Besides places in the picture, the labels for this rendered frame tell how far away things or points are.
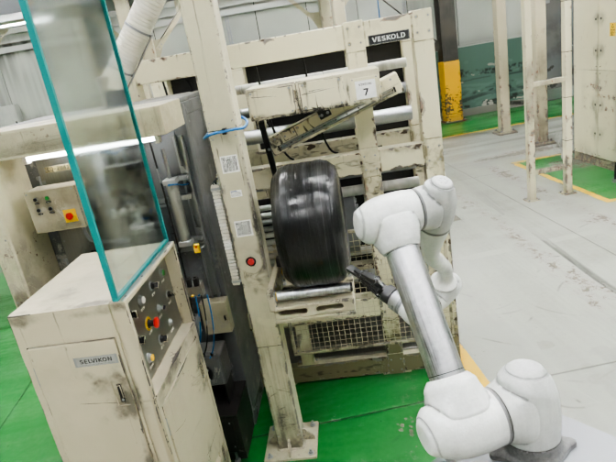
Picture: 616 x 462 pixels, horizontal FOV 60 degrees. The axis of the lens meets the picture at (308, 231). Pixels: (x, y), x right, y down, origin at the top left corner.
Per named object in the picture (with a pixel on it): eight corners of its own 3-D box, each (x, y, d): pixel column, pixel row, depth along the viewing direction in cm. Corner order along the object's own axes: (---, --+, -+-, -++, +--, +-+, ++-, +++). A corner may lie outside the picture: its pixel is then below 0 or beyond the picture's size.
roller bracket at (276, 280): (269, 313, 237) (266, 293, 234) (279, 276, 274) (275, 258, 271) (277, 312, 236) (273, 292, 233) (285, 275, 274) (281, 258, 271)
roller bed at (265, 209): (256, 262, 284) (244, 209, 274) (259, 252, 298) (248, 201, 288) (292, 257, 282) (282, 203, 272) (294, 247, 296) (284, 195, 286)
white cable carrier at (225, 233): (233, 285, 247) (210, 185, 232) (235, 280, 251) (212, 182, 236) (242, 284, 246) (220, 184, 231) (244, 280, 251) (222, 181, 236)
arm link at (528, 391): (577, 441, 145) (572, 369, 139) (517, 463, 141) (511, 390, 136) (537, 410, 160) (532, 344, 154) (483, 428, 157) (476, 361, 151)
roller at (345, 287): (274, 290, 242) (276, 298, 243) (273, 294, 238) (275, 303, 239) (351, 280, 238) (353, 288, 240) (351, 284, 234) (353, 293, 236)
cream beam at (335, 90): (250, 123, 246) (244, 90, 242) (258, 115, 270) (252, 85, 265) (383, 101, 240) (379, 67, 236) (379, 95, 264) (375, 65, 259)
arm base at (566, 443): (583, 435, 155) (582, 419, 153) (553, 483, 140) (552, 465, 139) (521, 415, 167) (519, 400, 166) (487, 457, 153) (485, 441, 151)
